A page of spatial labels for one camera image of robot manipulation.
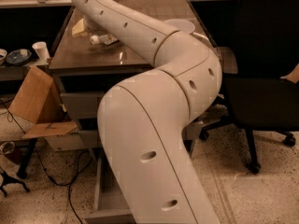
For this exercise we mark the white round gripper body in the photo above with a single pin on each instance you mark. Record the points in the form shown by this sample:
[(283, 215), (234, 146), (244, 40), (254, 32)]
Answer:
[(90, 24)]

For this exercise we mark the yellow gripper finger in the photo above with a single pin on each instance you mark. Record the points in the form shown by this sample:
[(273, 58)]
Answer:
[(79, 29)]

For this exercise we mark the clear plastic bottle white cap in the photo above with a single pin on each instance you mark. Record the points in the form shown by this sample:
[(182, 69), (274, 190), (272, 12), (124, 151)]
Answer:
[(106, 39)]

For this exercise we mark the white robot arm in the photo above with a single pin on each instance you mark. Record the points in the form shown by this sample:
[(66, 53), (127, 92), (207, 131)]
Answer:
[(141, 119)]

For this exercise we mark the grey drawer cabinet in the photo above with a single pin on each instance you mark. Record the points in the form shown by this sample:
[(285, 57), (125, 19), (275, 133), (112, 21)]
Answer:
[(76, 56)]

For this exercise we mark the grey top drawer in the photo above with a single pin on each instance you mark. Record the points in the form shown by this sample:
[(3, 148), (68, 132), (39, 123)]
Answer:
[(81, 95)]

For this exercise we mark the grey bottom drawer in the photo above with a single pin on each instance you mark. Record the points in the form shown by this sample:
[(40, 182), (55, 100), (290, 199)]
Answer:
[(109, 205)]

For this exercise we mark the white paper cup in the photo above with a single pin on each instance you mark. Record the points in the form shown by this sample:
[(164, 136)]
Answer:
[(41, 50)]

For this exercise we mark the dark blue plate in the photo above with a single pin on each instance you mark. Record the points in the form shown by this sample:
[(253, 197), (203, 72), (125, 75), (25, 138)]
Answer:
[(19, 57)]

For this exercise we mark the white bowl at left edge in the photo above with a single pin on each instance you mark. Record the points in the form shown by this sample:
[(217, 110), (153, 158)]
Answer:
[(3, 55)]

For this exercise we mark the low grey side shelf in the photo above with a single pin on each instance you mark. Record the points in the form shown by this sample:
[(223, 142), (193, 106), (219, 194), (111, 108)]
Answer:
[(8, 73)]

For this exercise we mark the brown cardboard box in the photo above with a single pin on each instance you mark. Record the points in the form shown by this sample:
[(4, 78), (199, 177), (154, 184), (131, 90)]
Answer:
[(38, 101)]

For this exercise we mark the white ceramic bowl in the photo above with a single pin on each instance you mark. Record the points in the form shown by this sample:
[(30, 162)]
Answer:
[(180, 25)]

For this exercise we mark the brown cup on floor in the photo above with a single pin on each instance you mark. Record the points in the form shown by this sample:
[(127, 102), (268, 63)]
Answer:
[(11, 152)]

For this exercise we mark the black table leg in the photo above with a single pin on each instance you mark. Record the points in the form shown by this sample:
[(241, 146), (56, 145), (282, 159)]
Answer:
[(25, 160)]

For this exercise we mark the black stand foot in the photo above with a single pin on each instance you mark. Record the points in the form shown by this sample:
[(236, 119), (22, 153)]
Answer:
[(9, 180)]

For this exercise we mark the black office chair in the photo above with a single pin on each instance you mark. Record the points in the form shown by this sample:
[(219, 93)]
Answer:
[(261, 96)]

